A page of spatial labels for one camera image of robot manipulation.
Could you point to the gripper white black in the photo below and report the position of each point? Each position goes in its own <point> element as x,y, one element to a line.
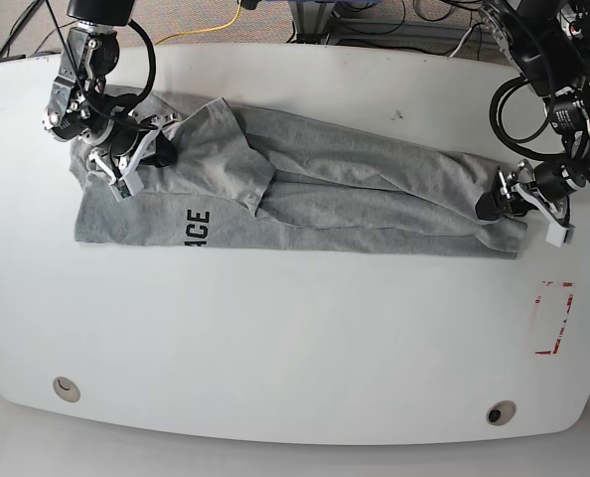
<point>546,188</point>
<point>140,143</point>

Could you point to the grey t-shirt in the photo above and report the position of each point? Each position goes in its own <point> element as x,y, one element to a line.
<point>248,177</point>

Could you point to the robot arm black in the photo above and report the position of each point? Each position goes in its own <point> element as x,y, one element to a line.
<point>79,107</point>
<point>549,43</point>

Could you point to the red tape rectangle marking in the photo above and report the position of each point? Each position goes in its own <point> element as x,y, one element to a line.
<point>550,314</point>

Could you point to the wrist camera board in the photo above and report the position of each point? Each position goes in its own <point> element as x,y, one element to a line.
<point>125,189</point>
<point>559,235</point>

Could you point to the aluminium frame stand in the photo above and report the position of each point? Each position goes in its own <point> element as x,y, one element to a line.
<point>311,19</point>

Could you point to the right table cable grommet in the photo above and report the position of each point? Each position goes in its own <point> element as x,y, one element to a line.
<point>501,413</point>

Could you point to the table cable grommet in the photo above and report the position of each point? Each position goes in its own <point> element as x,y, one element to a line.
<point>501,413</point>
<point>66,389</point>

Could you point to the left table cable grommet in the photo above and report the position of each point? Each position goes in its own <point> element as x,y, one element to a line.
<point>66,389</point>

